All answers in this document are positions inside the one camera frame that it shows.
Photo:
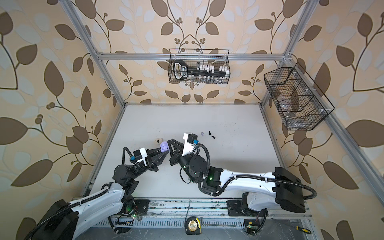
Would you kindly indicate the back wire basket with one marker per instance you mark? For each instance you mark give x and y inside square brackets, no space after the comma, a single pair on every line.
[216,57]

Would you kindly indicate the right wire basket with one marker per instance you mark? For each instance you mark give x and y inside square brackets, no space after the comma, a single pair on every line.
[301,103]

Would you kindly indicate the wire basket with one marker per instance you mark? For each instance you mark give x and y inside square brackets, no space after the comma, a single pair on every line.
[216,57]
[301,103]

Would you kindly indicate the white earbud charging case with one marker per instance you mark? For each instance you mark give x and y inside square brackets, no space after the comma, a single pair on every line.
[159,140]

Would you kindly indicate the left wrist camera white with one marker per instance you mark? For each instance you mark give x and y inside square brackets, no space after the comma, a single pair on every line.
[139,156]

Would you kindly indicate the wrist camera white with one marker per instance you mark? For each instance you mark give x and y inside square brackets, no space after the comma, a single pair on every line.
[190,141]
[139,156]

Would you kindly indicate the black socket set holder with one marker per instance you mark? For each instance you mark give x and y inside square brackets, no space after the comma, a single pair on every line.
[183,71]

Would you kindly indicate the purple round charging case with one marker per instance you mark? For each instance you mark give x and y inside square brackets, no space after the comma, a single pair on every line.
[164,146]

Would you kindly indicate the yellow black screwdriver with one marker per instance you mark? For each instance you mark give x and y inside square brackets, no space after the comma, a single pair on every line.
[306,231]

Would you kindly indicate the yellow black tape measure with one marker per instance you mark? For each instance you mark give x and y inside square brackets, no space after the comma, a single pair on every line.
[193,226]

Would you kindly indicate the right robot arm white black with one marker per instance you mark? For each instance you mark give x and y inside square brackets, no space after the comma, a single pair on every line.
[261,191]

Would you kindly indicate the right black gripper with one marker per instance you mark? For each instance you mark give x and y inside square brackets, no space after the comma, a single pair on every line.
[174,154]

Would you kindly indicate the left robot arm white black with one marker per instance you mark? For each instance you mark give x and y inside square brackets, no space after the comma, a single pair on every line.
[68,220]

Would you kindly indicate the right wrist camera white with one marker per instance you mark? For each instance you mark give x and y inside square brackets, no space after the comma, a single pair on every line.
[190,141]

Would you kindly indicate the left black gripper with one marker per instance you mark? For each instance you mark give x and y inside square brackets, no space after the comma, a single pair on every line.
[152,162]

